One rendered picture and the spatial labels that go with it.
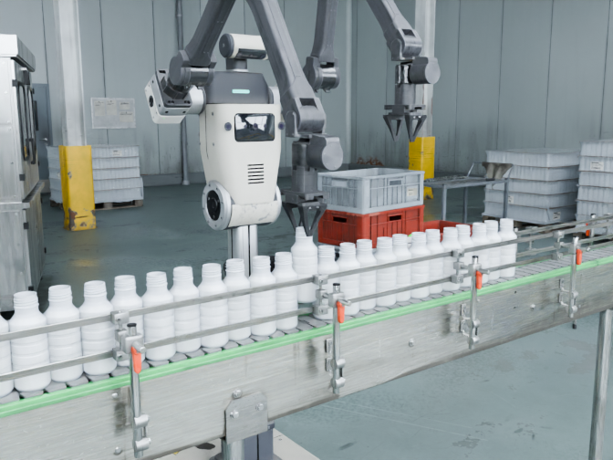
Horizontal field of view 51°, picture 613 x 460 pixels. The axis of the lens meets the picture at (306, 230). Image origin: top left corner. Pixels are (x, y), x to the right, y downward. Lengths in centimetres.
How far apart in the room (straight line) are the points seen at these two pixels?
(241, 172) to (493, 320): 85
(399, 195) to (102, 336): 308
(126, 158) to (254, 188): 903
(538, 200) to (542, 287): 663
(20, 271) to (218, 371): 374
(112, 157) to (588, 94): 832
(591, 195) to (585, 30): 534
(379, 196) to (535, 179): 489
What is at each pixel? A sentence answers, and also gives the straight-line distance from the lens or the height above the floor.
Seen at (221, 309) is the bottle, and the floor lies 108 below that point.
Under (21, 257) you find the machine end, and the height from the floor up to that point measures 50.
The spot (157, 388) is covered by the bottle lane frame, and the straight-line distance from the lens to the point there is 127.
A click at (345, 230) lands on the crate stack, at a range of 398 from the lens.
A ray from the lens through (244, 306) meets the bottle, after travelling 135.
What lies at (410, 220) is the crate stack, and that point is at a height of 80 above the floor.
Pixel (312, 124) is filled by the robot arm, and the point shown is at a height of 144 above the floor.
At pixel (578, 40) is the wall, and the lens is 1301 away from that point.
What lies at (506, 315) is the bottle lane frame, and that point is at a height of 90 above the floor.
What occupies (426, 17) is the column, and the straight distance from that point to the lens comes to 1193.
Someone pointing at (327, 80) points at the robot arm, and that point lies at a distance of 208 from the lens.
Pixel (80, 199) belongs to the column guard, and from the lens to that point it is 902.
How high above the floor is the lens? 146
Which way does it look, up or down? 10 degrees down
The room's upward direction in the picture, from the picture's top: straight up
